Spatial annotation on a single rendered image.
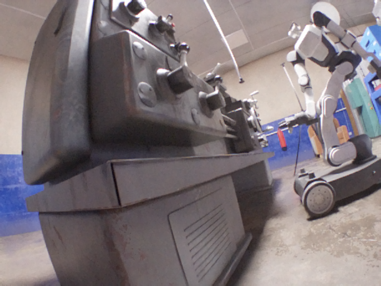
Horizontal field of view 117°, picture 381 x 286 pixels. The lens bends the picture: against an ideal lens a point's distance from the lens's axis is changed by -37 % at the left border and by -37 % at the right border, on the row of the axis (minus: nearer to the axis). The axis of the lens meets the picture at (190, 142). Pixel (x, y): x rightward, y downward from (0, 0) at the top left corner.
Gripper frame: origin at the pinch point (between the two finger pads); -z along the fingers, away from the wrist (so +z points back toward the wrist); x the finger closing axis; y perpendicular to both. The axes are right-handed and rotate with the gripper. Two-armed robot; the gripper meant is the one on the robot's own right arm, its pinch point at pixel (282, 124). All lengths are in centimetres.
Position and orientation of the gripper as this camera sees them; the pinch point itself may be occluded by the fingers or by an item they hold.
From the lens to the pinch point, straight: 141.1
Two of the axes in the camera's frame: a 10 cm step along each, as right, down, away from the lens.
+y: -4.3, -8.8, -2.1
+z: 8.4, -2.9, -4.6
